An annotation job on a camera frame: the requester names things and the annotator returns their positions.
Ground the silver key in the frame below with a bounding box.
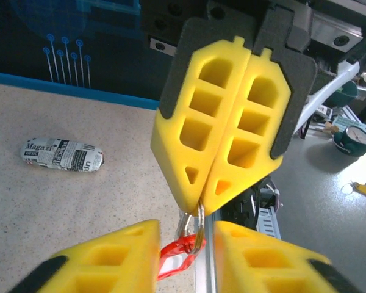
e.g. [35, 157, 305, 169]
[174, 211, 193, 242]

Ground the teal patterned box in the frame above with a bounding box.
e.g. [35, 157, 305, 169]
[331, 113, 366, 137]

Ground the newspaper print pouch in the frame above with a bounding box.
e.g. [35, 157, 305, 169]
[20, 137, 106, 173]

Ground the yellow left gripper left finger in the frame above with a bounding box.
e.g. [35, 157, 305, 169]
[5, 219, 162, 293]

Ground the slotted grey cable duct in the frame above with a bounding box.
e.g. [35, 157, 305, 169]
[256, 186, 282, 241]

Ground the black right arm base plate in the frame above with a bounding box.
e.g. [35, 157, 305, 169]
[218, 179, 265, 236]

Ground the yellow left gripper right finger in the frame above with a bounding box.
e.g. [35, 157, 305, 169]
[213, 219, 358, 293]

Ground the green round container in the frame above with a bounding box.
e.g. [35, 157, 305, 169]
[323, 79, 360, 108]

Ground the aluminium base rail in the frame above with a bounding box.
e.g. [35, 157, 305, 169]
[194, 210, 218, 293]

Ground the green alarm clock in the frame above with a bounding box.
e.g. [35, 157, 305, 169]
[333, 124, 366, 158]

